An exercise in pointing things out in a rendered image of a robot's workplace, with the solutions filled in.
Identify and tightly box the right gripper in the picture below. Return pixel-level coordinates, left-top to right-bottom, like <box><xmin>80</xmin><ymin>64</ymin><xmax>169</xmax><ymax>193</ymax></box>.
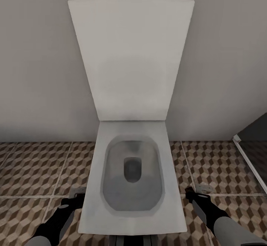
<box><xmin>185</xmin><ymin>192</ymin><xmax>211</xmax><ymax>203</ymax></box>

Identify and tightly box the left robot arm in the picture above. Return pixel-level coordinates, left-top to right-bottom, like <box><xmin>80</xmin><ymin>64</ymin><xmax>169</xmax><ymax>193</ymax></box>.
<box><xmin>24</xmin><ymin>187</ymin><xmax>86</xmax><ymax>246</ymax></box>

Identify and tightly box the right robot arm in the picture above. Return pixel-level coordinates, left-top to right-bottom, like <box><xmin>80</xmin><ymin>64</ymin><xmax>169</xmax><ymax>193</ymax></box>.
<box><xmin>185</xmin><ymin>184</ymin><xmax>267</xmax><ymax>246</ymax></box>

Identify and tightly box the robot trunk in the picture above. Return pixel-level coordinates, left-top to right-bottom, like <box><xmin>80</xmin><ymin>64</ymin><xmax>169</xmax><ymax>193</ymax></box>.
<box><xmin>108</xmin><ymin>234</ymin><xmax>159</xmax><ymax>246</ymax></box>

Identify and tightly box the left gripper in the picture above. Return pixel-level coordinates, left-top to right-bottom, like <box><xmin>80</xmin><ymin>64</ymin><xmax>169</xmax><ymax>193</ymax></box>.
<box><xmin>61</xmin><ymin>197</ymin><xmax>84</xmax><ymax>209</ymax></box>

